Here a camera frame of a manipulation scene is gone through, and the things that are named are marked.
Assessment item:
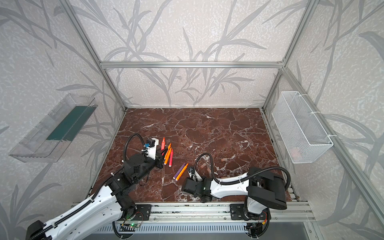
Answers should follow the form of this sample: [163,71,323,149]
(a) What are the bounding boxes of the orange marker group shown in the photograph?
[176,164,189,181]

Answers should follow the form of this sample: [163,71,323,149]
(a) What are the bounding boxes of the pink marker group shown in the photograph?
[169,148,174,168]
[161,138,166,150]

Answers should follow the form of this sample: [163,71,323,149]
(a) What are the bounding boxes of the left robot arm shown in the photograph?
[26,154,164,240]

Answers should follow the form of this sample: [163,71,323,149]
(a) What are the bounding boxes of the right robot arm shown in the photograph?
[182,153,291,220]

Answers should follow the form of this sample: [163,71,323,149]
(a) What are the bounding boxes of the purple marker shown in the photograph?
[173,163,186,180]

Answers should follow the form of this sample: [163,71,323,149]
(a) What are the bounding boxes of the orange marker far left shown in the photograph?
[165,143,172,159]

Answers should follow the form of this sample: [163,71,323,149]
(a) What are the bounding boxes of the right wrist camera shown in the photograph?
[188,168,203,182]

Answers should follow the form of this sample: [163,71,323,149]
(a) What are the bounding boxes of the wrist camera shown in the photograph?
[188,168,203,182]
[142,138,159,160]

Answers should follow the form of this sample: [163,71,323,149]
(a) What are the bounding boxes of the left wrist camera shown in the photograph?
[142,138,159,160]

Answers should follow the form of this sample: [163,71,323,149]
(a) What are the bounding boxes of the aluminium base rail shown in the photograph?
[61,201,316,224]

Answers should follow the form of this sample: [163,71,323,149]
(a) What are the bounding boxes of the clear plastic wall tray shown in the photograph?
[9,94,98,163]

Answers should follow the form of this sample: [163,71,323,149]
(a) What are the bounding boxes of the aluminium frame crossbar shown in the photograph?
[100,62,283,69]

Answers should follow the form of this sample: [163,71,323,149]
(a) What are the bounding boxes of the white wire mesh basket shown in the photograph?
[272,91,334,164]

